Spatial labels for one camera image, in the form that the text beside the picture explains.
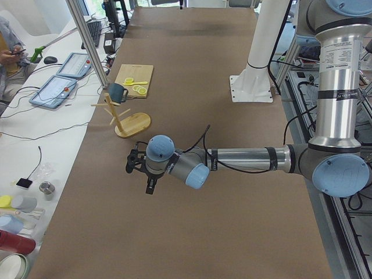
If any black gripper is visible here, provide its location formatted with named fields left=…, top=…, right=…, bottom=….
left=145, top=168, right=164, bottom=195

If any dark teal ribbed mug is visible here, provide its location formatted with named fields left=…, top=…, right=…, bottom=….
left=108, top=83, right=128, bottom=104

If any wooden mug tree rack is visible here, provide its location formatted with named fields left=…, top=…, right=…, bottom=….
left=91, top=93, right=151, bottom=138

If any small steel cup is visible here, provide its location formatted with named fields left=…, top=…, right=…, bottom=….
left=39, top=181, right=55, bottom=201

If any grey plastic cup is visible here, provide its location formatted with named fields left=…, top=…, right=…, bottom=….
left=11, top=195, right=37, bottom=213

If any yellow plastic cup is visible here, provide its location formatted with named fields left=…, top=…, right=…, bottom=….
left=0, top=195, right=13, bottom=209

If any light blue plastic cup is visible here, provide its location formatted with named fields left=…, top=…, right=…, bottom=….
left=0, top=214, right=24, bottom=234

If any yellow toy knife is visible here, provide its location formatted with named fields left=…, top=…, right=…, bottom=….
left=131, top=81, right=148, bottom=85

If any yellow lemon slice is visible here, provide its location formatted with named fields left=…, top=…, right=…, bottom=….
left=123, top=77, right=135, bottom=86

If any wooden cutting board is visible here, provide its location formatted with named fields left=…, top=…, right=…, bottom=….
left=115, top=64, right=154, bottom=98

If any black square pad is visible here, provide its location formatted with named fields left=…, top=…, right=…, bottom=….
left=16, top=178, right=33, bottom=189

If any near blue teach pendant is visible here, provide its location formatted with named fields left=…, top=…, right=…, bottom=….
left=29, top=75, right=77, bottom=109

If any blue teach pendant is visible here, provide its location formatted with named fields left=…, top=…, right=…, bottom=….
left=56, top=52, right=92, bottom=79
left=29, top=75, right=77, bottom=109

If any far blue teach pendant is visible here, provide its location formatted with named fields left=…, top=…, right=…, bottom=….
left=56, top=52, right=92, bottom=79

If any red cylindrical bottle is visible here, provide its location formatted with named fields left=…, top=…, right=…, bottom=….
left=1, top=230, right=36, bottom=255

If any black computer mouse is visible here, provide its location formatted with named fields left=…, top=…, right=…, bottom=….
left=43, top=56, right=58, bottom=65

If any white green bowl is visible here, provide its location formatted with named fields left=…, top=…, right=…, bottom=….
left=1, top=254, right=30, bottom=279

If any black keyboard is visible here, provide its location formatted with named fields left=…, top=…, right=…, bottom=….
left=87, top=21, right=102, bottom=48

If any green white grabber tool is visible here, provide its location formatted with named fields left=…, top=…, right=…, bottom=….
left=30, top=27, right=77, bottom=63

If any seated person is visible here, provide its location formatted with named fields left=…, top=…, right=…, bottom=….
left=1, top=17, right=31, bottom=102

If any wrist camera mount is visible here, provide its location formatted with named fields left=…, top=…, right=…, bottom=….
left=126, top=141, right=147, bottom=174

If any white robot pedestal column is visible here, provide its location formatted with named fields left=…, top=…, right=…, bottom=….
left=230, top=1, right=280, bottom=103

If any aluminium frame post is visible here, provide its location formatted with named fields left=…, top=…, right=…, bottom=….
left=66, top=0, right=109, bottom=89

